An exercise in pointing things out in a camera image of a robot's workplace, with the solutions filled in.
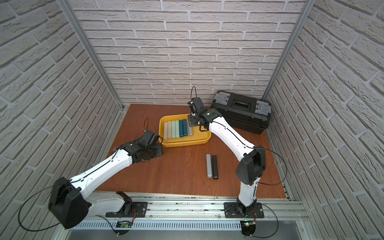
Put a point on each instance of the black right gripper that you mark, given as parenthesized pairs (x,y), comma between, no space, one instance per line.
(191,123)

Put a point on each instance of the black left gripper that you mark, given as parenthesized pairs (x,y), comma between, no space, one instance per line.
(154,147)

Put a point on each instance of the long beige bar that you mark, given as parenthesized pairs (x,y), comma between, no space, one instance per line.
(169,131)

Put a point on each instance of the dark teal bar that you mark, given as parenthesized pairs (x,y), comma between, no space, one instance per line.
(181,128)

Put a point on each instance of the light mint bar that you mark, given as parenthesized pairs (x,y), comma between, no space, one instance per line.
(177,129)

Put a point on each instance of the pale green bar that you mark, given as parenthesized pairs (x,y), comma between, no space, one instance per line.
(173,129)

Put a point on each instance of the black bar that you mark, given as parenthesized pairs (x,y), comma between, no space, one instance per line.
(215,167)

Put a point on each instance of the short beige bar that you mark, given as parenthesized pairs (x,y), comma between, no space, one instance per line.
(165,131)

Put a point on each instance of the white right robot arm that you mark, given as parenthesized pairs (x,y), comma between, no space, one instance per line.
(252,159)

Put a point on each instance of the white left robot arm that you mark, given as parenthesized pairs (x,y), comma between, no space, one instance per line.
(73,200)

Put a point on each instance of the yellow plastic tray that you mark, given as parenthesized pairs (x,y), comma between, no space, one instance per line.
(198,137)

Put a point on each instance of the black plastic toolbox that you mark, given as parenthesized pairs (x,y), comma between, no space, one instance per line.
(242,112)

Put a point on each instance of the white vent grille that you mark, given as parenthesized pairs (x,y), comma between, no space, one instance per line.
(160,225)

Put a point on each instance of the aluminium front mounting rail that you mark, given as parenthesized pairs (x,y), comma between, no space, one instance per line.
(191,207)

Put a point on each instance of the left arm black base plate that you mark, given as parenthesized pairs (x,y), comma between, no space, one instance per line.
(138,209)

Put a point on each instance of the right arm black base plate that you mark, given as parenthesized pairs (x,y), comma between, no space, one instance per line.
(232,210)

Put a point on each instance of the aluminium right corner post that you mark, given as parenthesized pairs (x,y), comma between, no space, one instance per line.
(307,8)

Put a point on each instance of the aluminium corner post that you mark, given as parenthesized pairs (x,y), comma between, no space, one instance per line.
(85,41)
(307,8)

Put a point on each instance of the aluminium left corner post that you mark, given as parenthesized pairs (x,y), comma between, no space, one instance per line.
(85,41)

